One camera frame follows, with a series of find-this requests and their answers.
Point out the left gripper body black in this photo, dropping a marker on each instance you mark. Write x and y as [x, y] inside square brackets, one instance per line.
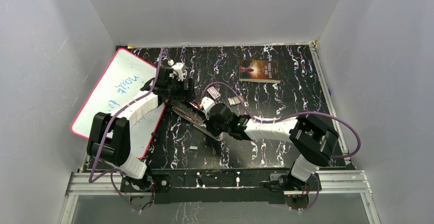
[176, 92]

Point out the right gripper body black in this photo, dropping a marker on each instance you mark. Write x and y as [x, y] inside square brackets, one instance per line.
[216, 129]

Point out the black stapler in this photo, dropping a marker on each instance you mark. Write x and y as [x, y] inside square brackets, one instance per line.
[190, 113]

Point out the cardboard staple tray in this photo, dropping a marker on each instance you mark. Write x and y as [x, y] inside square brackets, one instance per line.
[233, 101]

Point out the small red staple box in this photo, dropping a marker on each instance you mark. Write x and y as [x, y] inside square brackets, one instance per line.
[212, 91]

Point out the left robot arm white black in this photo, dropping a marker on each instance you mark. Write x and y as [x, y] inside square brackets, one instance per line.
[110, 140]

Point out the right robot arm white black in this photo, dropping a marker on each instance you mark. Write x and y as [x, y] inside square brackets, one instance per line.
[312, 137]

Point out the pink-framed whiteboard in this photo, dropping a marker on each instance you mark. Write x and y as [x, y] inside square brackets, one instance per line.
[120, 82]

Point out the dark paperback book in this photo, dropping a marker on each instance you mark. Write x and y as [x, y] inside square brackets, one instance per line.
[261, 71]

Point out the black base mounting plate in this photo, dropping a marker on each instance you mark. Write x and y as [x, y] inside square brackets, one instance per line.
[223, 185]

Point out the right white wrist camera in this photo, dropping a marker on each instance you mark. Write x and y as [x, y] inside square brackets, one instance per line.
[205, 106]

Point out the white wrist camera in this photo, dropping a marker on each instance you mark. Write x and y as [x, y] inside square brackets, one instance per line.
[177, 70]
[205, 106]

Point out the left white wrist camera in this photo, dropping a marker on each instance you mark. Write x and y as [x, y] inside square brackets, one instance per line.
[177, 70]

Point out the aluminium frame rail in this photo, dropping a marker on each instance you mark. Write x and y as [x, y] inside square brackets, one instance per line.
[332, 182]

